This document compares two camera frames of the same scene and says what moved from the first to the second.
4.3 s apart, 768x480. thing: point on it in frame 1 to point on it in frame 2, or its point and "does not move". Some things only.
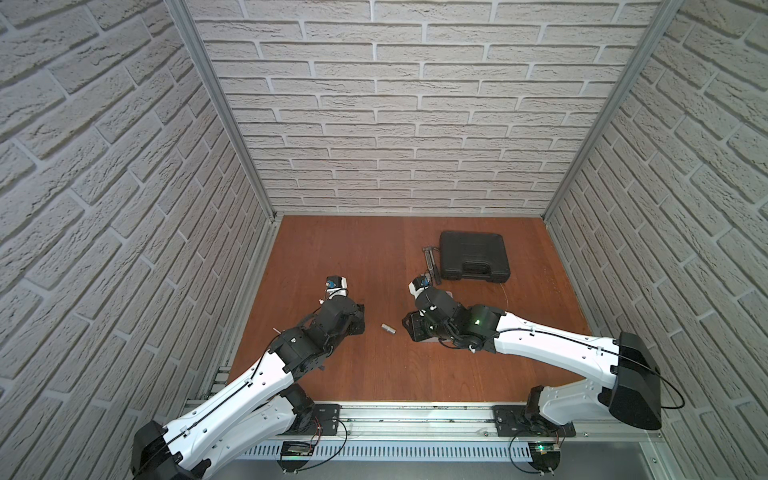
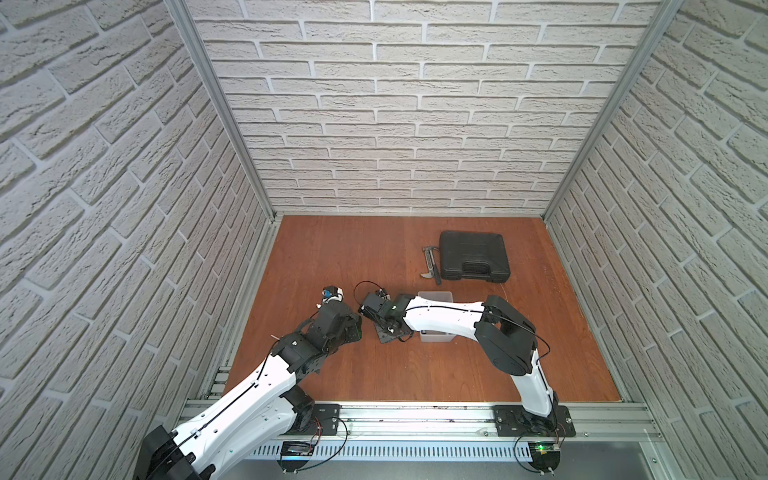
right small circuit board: [545, 456] does not move
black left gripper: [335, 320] does not move
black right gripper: [412, 327] to [381, 335]
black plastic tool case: [473, 255] does not move
